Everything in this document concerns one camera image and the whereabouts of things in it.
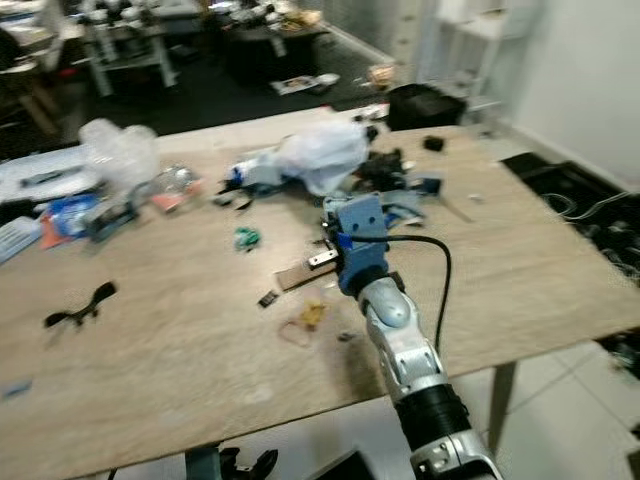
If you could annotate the tiny black block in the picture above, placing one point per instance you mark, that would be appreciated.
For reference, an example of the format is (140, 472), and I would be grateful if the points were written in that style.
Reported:
(267, 298)

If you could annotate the black tangled device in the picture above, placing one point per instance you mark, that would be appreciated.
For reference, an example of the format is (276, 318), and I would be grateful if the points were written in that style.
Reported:
(380, 172)

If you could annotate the brown cardboard strip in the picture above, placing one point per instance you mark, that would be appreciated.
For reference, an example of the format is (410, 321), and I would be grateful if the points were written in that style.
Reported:
(300, 274)

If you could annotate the white frame table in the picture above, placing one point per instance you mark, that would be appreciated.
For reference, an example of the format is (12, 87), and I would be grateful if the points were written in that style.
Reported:
(130, 45)

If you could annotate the black curved clip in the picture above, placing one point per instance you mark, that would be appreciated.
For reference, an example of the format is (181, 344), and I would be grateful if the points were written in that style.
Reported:
(82, 310)

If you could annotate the black floor mat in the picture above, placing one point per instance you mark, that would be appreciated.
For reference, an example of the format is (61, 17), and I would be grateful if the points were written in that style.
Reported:
(580, 200)

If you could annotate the white cabinet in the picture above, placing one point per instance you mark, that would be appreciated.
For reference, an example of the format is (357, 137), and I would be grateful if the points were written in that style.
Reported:
(470, 45)

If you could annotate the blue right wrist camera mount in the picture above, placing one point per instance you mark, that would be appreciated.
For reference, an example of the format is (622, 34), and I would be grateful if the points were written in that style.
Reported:
(362, 232)

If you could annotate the blue packet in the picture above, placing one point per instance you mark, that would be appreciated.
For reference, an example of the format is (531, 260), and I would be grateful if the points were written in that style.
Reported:
(72, 215)

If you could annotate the dark cluttered desk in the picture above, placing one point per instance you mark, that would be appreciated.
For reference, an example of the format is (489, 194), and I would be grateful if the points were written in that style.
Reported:
(265, 40)

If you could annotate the small black box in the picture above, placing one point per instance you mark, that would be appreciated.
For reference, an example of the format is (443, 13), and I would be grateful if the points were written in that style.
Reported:
(434, 144)

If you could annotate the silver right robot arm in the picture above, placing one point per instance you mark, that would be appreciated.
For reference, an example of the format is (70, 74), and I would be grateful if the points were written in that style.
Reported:
(410, 350)

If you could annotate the pink wrapper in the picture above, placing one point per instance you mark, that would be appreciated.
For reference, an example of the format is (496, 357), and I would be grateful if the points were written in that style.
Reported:
(175, 198)

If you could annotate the white plastic bag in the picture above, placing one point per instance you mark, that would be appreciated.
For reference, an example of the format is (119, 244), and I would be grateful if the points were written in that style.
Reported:
(320, 155)

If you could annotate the small blue block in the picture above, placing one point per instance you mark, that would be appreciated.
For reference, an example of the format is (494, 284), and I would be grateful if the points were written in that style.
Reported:
(430, 185)

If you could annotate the small green scrap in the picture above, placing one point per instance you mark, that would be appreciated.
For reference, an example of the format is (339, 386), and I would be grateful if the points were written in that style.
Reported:
(246, 238)

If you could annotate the printed paper sheet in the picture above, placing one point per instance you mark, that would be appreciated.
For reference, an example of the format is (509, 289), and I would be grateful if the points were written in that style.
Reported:
(300, 85)

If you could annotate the clear crumpled plastic bag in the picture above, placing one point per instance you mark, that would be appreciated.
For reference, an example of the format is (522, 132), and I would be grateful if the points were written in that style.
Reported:
(120, 155)

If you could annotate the black rubbish bin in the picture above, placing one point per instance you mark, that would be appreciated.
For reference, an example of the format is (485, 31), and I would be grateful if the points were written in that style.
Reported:
(425, 105)

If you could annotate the small yellow piece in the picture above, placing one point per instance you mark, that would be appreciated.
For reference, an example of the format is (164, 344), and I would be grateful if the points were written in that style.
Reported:
(312, 314)

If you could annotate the white flat sheet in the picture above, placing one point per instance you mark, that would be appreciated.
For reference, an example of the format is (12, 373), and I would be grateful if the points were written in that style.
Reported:
(40, 175)

